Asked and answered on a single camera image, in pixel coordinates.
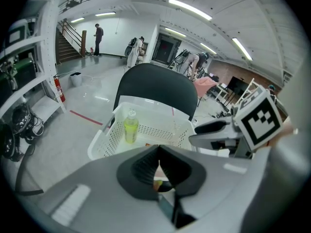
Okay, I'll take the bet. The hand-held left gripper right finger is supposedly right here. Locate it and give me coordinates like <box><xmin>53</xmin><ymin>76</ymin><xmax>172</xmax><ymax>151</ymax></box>
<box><xmin>159</xmin><ymin>145</ymin><xmax>267</xmax><ymax>233</ymax></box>

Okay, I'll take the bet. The white metal shelf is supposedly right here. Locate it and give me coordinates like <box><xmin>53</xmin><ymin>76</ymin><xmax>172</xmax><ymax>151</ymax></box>
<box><xmin>233</xmin><ymin>78</ymin><xmax>259</xmax><ymax>109</ymax></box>

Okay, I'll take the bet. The person's right forearm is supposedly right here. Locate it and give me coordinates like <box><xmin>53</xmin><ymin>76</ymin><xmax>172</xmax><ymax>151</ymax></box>
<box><xmin>267</xmin><ymin>122</ymin><xmax>296</xmax><ymax>147</ymax></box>

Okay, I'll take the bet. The pink armchair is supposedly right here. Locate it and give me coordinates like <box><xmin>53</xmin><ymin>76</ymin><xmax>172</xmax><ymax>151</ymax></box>
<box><xmin>194</xmin><ymin>77</ymin><xmax>219</xmax><ymax>99</ymax></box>

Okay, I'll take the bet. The red fire extinguisher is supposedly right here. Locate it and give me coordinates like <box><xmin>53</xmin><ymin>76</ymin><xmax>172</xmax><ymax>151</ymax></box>
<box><xmin>53</xmin><ymin>73</ymin><xmax>67</xmax><ymax>103</ymax></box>

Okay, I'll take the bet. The small trash bin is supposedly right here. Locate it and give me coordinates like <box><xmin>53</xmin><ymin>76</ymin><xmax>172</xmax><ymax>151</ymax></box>
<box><xmin>69</xmin><ymin>71</ymin><xmax>83</xmax><ymax>87</ymax></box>

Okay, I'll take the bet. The black folding chair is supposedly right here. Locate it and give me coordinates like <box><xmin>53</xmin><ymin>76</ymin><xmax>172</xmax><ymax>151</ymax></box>
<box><xmin>110</xmin><ymin>63</ymin><xmax>199</xmax><ymax>128</ymax></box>

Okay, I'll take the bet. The white perforated plastic basket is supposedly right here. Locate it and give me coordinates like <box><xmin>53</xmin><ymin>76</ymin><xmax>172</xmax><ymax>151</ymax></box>
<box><xmin>86</xmin><ymin>101</ymin><xmax>197</xmax><ymax>161</ymax></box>

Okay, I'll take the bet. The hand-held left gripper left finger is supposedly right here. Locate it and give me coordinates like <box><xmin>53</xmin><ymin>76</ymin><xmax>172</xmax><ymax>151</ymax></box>
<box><xmin>36</xmin><ymin>145</ymin><xmax>172</xmax><ymax>233</ymax></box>

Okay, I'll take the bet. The green drink bottle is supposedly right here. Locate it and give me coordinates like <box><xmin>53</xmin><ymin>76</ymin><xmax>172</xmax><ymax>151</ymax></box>
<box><xmin>123</xmin><ymin>109</ymin><xmax>139</xmax><ymax>145</ymax></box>

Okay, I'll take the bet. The white shelf with black cases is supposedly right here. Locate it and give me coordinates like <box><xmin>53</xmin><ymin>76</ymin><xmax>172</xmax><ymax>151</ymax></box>
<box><xmin>0</xmin><ymin>0</ymin><xmax>68</xmax><ymax>160</ymax></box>

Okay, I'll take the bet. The black monitor screen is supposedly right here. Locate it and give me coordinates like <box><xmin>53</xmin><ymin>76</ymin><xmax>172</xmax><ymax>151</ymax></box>
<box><xmin>227</xmin><ymin>76</ymin><xmax>250</xmax><ymax>98</ymax></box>

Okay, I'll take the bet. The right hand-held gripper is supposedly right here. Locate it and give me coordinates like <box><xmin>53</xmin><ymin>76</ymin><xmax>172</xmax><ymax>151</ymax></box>
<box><xmin>189</xmin><ymin>85</ymin><xmax>284</xmax><ymax>159</ymax></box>

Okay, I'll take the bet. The staircase with railing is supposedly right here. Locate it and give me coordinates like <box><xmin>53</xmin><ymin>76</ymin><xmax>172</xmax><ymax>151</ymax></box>
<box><xmin>55</xmin><ymin>18</ymin><xmax>91</xmax><ymax>65</ymax></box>

